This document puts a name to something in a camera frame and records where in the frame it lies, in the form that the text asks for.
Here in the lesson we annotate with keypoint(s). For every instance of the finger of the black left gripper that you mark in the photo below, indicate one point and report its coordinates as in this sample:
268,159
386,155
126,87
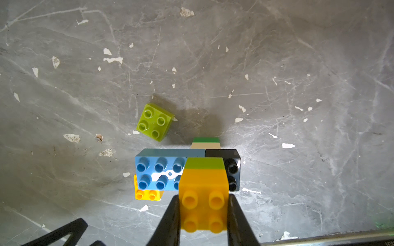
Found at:
74,229

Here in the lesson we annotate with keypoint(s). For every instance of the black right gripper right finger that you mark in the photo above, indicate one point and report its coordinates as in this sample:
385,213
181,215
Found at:
239,232

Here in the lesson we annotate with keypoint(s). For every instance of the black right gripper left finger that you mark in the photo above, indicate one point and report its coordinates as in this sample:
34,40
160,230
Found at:
168,231

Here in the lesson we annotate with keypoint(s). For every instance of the yellow lego brick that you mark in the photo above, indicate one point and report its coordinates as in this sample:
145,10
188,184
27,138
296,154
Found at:
152,195

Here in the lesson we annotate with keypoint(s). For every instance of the large blue lego brick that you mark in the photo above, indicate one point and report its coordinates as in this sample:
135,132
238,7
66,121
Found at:
161,169

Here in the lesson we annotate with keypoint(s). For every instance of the black lego brick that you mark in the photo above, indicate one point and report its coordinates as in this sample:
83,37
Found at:
232,163

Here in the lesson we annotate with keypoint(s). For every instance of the small green lego brick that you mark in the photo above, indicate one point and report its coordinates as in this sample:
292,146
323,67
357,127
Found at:
205,163

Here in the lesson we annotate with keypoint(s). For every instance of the dark green lego brick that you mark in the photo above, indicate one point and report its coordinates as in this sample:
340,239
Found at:
206,140

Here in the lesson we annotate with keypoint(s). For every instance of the lime green lego brick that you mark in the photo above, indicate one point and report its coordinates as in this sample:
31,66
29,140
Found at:
155,122

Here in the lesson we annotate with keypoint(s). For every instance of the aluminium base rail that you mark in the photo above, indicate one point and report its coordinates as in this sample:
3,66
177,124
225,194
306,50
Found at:
383,237

